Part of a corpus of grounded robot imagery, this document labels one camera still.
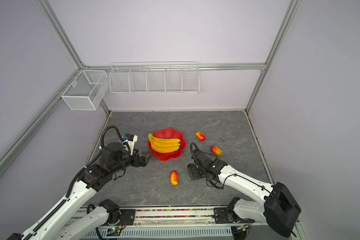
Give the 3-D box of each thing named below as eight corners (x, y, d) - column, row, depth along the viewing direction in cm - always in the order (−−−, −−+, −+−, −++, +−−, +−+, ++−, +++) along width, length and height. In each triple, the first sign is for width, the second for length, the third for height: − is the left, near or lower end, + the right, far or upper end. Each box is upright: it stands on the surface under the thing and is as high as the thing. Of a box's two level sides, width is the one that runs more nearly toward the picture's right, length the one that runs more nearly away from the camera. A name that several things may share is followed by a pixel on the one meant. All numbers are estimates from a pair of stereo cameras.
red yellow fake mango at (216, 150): (217, 158, 97) (219, 155, 93) (209, 151, 100) (210, 147, 97) (222, 154, 98) (223, 150, 95) (213, 147, 102) (214, 143, 98)
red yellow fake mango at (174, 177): (170, 185, 86) (169, 183, 83) (171, 173, 90) (170, 170, 87) (178, 185, 86) (177, 183, 83) (178, 173, 90) (178, 170, 87)
